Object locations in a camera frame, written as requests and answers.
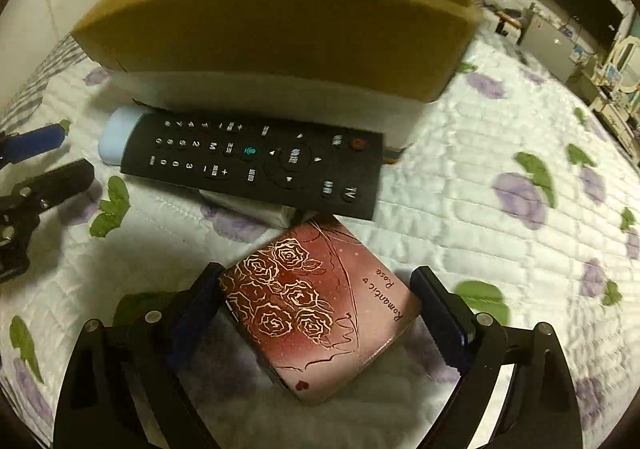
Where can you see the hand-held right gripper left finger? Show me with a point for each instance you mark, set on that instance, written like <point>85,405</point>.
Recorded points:
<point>196,316</point>

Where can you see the small white box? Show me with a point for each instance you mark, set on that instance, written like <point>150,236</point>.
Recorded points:
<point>250,209</point>

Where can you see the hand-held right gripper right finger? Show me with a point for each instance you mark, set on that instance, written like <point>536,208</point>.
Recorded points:
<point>441,316</point>

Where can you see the striped grey pillow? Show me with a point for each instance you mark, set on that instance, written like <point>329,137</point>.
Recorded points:
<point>35,84</point>

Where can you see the light blue bottle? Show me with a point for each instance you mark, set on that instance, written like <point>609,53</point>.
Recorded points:
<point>116,139</point>

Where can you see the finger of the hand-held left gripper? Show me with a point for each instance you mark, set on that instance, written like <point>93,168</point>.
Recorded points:
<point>37,141</point>
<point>55,184</point>

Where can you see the white dressing table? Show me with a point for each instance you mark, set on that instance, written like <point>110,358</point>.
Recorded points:
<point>617,79</point>

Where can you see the grey cabinet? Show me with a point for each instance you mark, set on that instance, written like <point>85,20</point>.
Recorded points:
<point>547,44</point>

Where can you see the black remote control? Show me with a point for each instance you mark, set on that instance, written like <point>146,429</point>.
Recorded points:
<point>260,159</point>

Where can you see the floral quilted bedspread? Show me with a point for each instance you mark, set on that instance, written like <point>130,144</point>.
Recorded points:
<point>500,249</point>

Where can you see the rose print tin box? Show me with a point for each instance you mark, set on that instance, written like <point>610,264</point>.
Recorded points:
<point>310,309</point>

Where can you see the cardboard box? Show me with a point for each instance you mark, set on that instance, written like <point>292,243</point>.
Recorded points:
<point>280,24</point>

